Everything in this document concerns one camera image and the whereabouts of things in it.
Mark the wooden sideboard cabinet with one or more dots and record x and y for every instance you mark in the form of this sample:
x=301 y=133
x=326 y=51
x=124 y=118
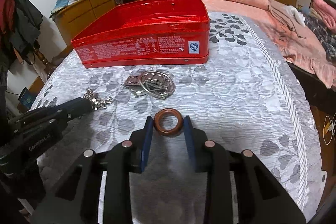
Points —
x=74 y=18

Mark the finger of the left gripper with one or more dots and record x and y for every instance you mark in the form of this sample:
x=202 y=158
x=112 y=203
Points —
x=67 y=111

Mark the wooden coat stand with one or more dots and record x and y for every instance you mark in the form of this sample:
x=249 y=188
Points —
x=49 y=66

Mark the grey leaf-pattern bedspread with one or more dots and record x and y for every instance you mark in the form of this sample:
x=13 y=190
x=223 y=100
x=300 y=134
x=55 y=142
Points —
x=244 y=97

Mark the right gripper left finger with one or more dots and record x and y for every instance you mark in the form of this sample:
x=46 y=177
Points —
x=75 y=197

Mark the hanging dark clothes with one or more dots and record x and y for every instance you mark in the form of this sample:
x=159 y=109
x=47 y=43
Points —
x=20 y=28

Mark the red metal tin box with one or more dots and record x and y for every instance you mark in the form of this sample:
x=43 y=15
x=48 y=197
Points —
x=147 y=32

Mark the silver ornate charm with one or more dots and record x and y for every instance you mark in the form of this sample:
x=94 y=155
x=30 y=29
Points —
x=96 y=102

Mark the silver metal watch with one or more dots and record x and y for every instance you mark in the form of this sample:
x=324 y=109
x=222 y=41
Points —
x=155 y=78

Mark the pink quilt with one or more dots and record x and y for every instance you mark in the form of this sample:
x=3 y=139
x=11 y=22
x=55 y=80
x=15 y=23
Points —
x=305 y=52

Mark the plaid folded clothes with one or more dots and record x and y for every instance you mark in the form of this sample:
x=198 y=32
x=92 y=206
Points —
x=324 y=35

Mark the pink folded clothes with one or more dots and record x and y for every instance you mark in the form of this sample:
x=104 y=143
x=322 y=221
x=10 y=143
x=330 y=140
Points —
x=326 y=12

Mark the blue cloth on cabinet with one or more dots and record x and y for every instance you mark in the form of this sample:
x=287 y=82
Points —
x=60 y=4

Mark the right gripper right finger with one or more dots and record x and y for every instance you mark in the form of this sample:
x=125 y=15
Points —
x=261 y=198

